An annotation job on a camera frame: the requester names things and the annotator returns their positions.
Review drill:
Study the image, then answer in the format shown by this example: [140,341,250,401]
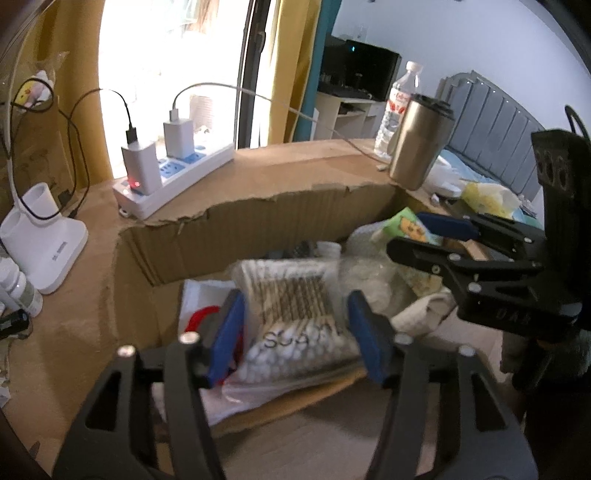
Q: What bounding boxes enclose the black monitor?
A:
[324,34,402,102]

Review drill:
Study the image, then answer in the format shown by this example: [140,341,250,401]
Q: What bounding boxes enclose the cotton swab pack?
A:
[231,258,366,385]

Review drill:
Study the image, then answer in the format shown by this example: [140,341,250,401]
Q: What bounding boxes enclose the white charger with black cable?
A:
[121,142,164,195]

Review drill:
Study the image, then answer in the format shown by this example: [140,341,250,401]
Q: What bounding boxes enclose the white plastic bag red print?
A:
[178,277,366,426]

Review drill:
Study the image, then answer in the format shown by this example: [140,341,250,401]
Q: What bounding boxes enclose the clear bubble wrap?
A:
[339,224,419,320]

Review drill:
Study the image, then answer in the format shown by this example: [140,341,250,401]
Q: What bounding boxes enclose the teal curtain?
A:
[307,0,343,142]

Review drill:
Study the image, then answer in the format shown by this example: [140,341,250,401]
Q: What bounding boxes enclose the grey bed headboard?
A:
[436,70,548,200]

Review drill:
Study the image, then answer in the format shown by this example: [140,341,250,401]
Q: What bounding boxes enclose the white plastic container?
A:
[422,154,468,198]

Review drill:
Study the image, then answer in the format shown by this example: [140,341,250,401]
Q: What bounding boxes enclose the yellow white plush toy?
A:
[13,69,55,110]

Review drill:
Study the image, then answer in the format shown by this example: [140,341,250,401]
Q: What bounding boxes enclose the small white bottles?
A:
[0,257,44,318]

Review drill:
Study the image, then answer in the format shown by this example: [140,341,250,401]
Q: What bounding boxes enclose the black door frame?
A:
[235,0,279,149]

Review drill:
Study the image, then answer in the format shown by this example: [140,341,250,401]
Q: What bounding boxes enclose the torn cardboard box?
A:
[111,178,509,439]

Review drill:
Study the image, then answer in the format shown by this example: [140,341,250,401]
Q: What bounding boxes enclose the grey charging cable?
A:
[170,82,394,172]

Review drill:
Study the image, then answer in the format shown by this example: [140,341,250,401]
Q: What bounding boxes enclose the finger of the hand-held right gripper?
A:
[385,235,544,297]
[417,211,549,262]

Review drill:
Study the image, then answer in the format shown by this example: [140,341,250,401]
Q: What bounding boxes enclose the small black device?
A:
[0,309,34,341]

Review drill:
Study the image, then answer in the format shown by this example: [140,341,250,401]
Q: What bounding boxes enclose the yellow tissue pack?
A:
[462,181,521,219]

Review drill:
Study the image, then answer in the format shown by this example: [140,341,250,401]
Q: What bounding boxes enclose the steel tumbler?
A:
[389,93,456,191]

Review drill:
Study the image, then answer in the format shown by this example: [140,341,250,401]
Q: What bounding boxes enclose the clear water bottle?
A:
[373,61,424,158]

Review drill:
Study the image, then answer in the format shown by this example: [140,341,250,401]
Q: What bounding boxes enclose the white textured cloth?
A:
[390,288,463,343]

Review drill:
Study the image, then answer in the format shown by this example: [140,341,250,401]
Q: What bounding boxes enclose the yellow curtain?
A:
[36,0,117,186]
[269,0,331,145]

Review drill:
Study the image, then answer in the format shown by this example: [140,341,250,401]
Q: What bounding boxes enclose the blue printed blanket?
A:
[442,148,542,228]

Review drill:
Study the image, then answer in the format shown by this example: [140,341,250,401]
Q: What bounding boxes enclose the white power strip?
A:
[113,141,236,220]

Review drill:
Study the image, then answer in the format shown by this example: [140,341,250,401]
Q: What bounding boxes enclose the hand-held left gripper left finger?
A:
[53,288,247,480]

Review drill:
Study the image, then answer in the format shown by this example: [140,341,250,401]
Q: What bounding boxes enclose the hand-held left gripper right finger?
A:
[346,290,539,480]

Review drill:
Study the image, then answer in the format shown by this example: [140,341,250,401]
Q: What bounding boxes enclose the white charger with grey cable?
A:
[163,119,195,160]

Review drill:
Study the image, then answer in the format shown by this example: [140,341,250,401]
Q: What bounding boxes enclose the green tissue packet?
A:
[372,207,445,246]

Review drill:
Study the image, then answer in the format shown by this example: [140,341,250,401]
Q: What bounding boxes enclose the white tv stand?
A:
[315,91,387,142]

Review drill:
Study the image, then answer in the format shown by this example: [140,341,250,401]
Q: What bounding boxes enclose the black cable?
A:
[8,88,140,219]

